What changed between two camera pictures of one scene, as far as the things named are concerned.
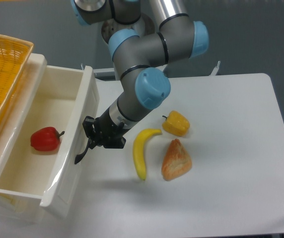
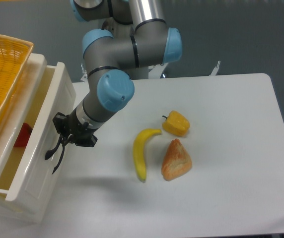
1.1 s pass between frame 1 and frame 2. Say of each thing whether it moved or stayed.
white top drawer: moved
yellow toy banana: stayed
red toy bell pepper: moved
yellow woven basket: stayed
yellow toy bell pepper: stayed
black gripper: moved
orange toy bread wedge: stayed
